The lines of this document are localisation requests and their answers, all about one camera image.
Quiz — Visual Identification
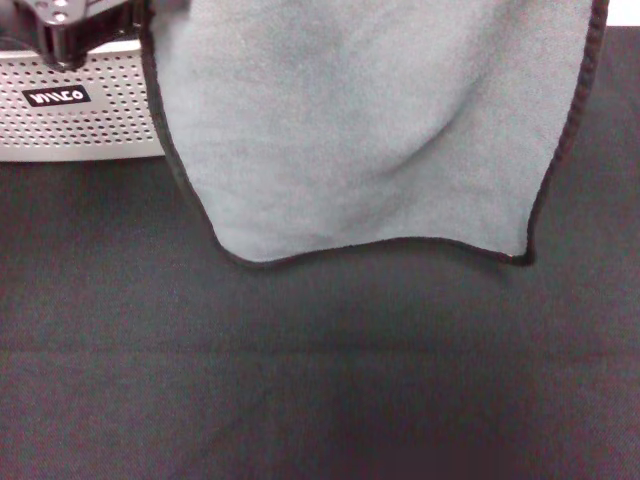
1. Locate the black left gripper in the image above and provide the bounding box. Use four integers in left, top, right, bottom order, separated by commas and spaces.
12, 0, 192, 69

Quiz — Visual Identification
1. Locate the grey towel with black trim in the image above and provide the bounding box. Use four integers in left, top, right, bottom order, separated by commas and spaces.
138, 0, 610, 272

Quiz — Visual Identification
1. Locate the grey perforated storage box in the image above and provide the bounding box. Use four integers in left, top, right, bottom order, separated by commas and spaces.
0, 37, 170, 164

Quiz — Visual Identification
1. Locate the black tablecloth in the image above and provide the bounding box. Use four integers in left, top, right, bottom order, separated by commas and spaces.
0, 24, 640, 480

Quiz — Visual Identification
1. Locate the dark cloth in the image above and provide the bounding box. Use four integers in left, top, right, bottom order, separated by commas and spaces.
0, 0, 49, 52

